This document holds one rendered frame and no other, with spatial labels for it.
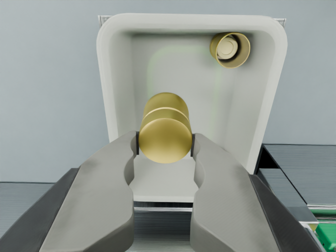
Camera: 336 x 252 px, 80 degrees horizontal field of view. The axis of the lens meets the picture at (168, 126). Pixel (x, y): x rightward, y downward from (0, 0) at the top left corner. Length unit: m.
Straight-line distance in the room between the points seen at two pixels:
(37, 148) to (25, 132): 0.03
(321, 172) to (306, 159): 0.03
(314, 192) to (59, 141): 0.37
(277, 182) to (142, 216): 0.20
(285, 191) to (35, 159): 0.39
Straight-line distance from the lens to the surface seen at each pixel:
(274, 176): 0.30
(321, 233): 0.29
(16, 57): 0.36
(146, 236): 0.33
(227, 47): 0.26
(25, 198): 0.44
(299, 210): 0.26
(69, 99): 0.34
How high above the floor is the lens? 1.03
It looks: 62 degrees down
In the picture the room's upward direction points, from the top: 179 degrees counter-clockwise
